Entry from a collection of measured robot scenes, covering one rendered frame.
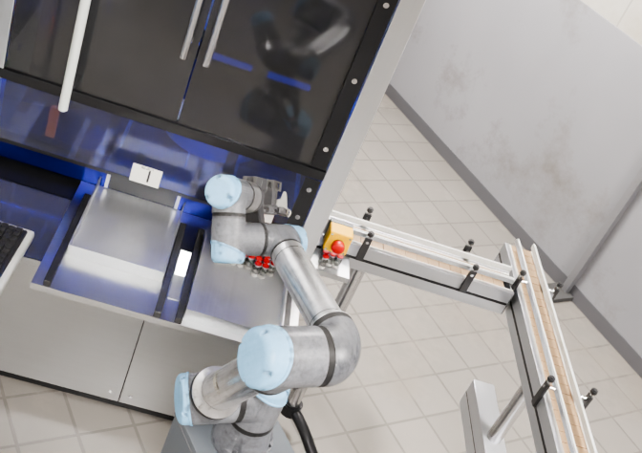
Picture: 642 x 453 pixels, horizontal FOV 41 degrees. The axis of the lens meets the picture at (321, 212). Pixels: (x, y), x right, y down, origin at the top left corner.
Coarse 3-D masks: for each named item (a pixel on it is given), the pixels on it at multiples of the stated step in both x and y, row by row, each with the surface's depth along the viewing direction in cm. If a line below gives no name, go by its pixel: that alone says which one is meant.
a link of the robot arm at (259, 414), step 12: (264, 396) 193; (276, 396) 194; (288, 396) 198; (252, 408) 194; (264, 408) 195; (276, 408) 196; (240, 420) 194; (252, 420) 196; (264, 420) 197; (276, 420) 201; (252, 432) 199; (264, 432) 201
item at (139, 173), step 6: (132, 168) 241; (138, 168) 241; (144, 168) 241; (150, 168) 241; (132, 174) 242; (138, 174) 242; (144, 174) 242; (150, 174) 242; (156, 174) 242; (132, 180) 244; (138, 180) 243; (144, 180) 243; (150, 180) 243; (156, 180) 243; (156, 186) 245
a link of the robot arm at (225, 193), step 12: (216, 180) 185; (228, 180) 185; (240, 180) 190; (204, 192) 186; (216, 192) 185; (228, 192) 184; (240, 192) 186; (252, 192) 193; (216, 204) 185; (228, 204) 185; (240, 204) 188
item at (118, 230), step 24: (96, 192) 252; (120, 192) 256; (96, 216) 243; (120, 216) 247; (144, 216) 250; (168, 216) 254; (72, 240) 226; (96, 240) 235; (120, 240) 238; (144, 240) 242; (168, 240) 246; (120, 264) 228; (144, 264) 234
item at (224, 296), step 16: (208, 256) 246; (208, 272) 240; (224, 272) 243; (240, 272) 245; (192, 288) 228; (208, 288) 235; (224, 288) 237; (240, 288) 240; (256, 288) 242; (272, 288) 245; (192, 304) 228; (208, 304) 230; (224, 304) 232; (240, 304) 234; (256, 304) 237; (272, 304) 239; (192, 320) 223; (208, 320) 223; (224, 320) 223; (240, 320) 229; (256, 320) 232; (272, 320) 234
